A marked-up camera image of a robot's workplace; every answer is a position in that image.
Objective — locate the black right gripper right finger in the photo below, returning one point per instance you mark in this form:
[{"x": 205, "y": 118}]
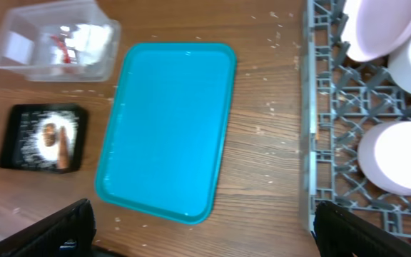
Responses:
[{"x": 340, "y": 233}]

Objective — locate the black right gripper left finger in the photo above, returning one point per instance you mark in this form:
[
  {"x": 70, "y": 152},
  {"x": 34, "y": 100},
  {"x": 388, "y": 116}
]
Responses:
[{"x": 68, "y": 232}]

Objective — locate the orange carrot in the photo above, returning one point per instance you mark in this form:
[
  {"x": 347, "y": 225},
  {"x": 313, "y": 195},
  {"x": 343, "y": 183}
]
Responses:
[{"x": 63, "y": 154}]

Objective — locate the small pink bowl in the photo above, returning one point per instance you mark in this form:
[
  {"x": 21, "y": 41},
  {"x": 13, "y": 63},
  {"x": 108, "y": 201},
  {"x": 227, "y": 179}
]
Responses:
[{"x": 384, "y": 156}]

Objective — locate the brown food scrap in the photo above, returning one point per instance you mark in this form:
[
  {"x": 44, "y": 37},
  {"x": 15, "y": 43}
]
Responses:
[{"x": 49, "y": 134}]

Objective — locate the red snack wrapper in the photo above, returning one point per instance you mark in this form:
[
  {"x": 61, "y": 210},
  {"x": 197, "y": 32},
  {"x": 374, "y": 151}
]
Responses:
[{"x": 69, "y": 53}]

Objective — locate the grey dishwasher rack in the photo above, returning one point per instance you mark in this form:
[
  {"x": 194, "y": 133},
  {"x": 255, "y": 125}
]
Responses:
[{"x": 341, "y": 100}]

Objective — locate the black tray bin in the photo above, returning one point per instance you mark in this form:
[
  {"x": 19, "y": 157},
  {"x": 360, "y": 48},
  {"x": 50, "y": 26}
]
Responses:
[{"x": 9, "y": 147}]

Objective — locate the teal plastic tray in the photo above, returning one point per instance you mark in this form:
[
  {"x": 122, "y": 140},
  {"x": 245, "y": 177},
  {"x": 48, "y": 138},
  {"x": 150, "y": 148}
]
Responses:
[{"x": 164, "y": 141}]

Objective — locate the clear plastic bin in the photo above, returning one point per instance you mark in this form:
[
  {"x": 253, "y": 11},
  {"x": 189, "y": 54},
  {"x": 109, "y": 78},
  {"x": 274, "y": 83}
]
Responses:
[{"x": 25, "y": 44}]

